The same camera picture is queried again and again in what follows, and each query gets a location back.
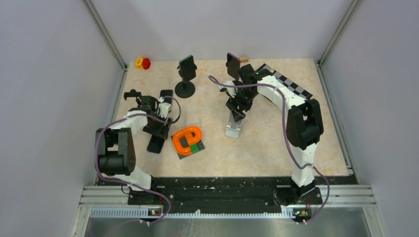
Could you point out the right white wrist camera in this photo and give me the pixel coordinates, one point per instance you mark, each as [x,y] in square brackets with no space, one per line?
[229,88]

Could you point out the black phone stand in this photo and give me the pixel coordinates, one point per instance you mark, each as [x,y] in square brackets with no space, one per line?
[133,94]
[237,74]
[185,89]

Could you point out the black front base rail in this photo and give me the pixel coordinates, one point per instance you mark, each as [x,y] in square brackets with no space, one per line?
[224,195]

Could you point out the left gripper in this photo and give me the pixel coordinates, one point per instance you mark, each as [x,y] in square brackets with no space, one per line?
[161,131]

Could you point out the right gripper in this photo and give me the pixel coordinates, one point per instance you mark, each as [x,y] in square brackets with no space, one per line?
[232,103]

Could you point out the yellow toy block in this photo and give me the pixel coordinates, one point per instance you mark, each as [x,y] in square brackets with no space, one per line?
[138,63]

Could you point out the white plastic phone holder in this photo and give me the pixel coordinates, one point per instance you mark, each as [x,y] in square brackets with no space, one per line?
[233,128]

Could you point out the green building brick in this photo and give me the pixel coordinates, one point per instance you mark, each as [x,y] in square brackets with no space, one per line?
[194,148]

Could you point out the black grey chessboard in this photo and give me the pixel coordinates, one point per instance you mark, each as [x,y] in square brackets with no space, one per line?
[288,83]

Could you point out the orange plastic ring toy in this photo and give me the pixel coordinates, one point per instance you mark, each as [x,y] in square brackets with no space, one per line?
[193,135]

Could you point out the teal edged black phone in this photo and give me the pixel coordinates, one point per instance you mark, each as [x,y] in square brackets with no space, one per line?
[187,68]

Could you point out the grey building baseplate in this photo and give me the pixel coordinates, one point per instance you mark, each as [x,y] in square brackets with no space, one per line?
[199,147]

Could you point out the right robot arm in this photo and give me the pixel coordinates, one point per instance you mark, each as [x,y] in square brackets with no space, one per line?
[302,120]

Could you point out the black phone with purple edge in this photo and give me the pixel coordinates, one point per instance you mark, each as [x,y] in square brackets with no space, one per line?
[232,64]

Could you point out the red toy block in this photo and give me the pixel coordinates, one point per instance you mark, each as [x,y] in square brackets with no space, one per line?
[146,63]

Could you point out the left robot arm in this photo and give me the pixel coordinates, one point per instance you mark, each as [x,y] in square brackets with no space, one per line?
[115,159]

